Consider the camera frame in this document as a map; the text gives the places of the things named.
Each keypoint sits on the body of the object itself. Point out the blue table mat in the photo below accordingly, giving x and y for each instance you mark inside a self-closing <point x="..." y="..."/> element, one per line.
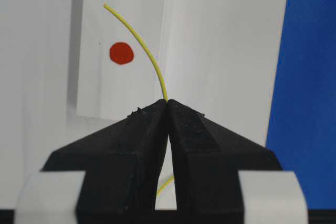
<point x="301" y="130"/>

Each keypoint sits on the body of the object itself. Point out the white board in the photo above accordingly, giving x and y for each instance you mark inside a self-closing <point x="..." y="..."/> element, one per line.
<point x="216" y="56"/>

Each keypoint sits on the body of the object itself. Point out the white strip with red dots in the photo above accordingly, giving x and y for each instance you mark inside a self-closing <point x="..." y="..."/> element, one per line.
<point x="115" y="75"/>

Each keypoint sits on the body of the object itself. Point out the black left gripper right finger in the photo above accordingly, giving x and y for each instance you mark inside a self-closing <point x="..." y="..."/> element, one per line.
<point x="206" y="160"/>

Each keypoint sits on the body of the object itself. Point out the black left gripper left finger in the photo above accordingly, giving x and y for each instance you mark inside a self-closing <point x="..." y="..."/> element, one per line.
<point x="122" y="164"/>

